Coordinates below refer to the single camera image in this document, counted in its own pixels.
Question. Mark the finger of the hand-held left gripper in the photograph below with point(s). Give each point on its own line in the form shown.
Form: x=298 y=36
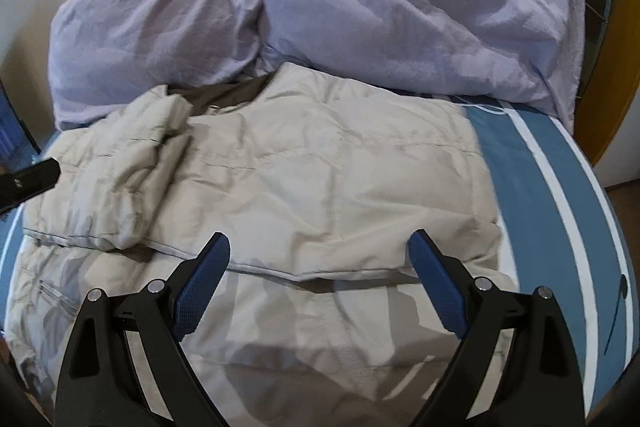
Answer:
x=27 y=182

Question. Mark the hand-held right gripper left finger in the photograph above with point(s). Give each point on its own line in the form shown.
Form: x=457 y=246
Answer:
x=202 y=287

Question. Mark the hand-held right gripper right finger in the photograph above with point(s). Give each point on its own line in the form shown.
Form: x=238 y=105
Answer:
x=435 y=282

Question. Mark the beige puffer jacket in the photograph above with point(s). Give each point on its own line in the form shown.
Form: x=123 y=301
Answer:
x=300 y=187

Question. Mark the blue striped panel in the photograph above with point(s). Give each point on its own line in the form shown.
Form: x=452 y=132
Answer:
x=12 y=127

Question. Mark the blue white striped bed sheet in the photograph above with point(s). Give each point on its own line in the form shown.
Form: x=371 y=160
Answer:
x=500 y=147

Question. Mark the lavender duvet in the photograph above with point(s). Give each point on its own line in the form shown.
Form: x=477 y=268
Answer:
x=380 y=2

